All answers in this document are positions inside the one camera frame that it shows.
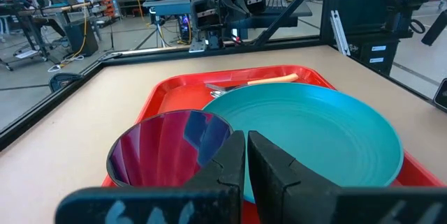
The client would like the black bin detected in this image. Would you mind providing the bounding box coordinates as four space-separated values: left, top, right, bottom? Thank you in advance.
64 20 99 57

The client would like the computer tower with lights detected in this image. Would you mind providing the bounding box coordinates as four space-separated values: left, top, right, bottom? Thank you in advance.
176 13 193 45

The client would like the teal green plate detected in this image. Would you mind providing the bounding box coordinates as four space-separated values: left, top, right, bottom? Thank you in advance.
202 82 405 204

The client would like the black diagonal frame brace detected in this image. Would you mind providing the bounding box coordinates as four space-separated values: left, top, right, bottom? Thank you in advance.
254 0 329 47

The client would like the computer desk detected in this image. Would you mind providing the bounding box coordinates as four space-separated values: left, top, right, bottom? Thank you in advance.
142 0 314 18

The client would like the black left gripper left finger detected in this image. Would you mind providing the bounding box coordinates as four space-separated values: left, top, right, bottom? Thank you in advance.
54 130 247 224

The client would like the small black box device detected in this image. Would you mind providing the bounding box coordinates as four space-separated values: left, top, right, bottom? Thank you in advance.
432 77 447 110

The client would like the silver metal bracket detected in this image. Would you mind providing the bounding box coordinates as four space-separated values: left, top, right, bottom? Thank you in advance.
329 9 352 57

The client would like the brown board table mat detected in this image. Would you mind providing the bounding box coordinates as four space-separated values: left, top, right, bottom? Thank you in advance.
0 44 447 224

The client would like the purple translucent cup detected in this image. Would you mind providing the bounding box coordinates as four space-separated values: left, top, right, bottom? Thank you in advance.
106 109 234 188

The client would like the wooden-top workbench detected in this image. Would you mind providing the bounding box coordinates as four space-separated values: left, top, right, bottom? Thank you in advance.
0 0 94 71

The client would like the storage shelf rack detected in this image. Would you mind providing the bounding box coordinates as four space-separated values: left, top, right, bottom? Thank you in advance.
78 0 118 21

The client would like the backlit black keyboard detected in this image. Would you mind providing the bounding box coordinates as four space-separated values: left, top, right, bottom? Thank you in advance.
267 0 291 11

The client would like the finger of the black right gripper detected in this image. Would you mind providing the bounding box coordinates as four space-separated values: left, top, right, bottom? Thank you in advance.
237 0 252 21
219 0 238 22

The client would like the red plastic tray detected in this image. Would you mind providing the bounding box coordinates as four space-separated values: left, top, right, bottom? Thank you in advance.
101 64 445 224

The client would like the yellow hanging cable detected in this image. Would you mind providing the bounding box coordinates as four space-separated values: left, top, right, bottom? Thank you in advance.
57 0 89 68

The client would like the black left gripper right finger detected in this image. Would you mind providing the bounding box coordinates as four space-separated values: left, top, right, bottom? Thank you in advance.
247 130 447 224

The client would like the black aluminium table frame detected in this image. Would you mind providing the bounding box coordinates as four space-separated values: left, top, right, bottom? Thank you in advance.
0 0 447 151

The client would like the dark chair back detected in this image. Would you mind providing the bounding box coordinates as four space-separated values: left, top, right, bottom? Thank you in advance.
47 73 84 94

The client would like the black equipment cabinet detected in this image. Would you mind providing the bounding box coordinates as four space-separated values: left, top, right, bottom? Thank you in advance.
344 0 447 77

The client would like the spoon with wooden handle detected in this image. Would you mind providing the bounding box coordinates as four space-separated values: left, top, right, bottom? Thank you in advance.
209 86 245 98

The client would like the fork with wooden handle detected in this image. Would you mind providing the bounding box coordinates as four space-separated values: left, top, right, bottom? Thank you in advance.
205 73 300 91

